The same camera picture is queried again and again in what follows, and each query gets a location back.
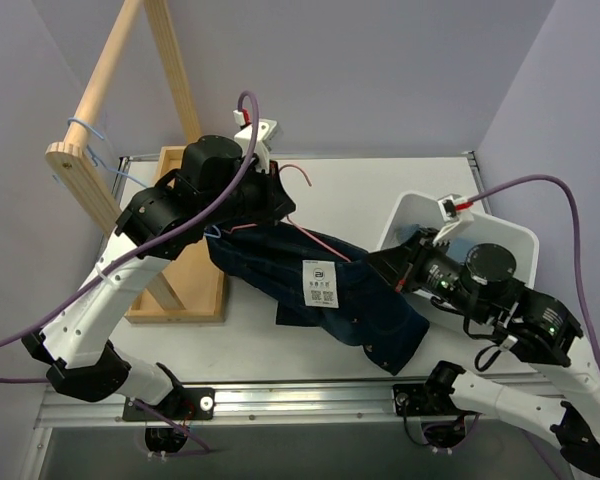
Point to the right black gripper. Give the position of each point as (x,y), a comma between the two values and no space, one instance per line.
(403,265)

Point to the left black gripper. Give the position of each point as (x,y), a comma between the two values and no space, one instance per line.
(276,195)

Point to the pink wire hanger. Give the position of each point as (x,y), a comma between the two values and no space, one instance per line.
(291,222)

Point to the light blue wire hanger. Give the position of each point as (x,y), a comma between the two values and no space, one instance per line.
(76,168)

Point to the dark blue denim skirt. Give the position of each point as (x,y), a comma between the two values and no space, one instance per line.
(321,281)

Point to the light blue denim skirt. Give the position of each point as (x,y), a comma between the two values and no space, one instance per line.
(458,248)

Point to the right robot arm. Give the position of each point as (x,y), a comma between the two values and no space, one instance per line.
(534,327)

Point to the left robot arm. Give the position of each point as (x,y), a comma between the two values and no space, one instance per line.
(216,183)

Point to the white plastic basket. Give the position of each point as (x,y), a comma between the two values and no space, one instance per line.
(413,207)

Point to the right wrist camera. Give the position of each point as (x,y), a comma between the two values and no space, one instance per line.
(456,215)

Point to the aluminium mounting rail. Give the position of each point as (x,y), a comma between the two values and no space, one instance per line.
(253,403)

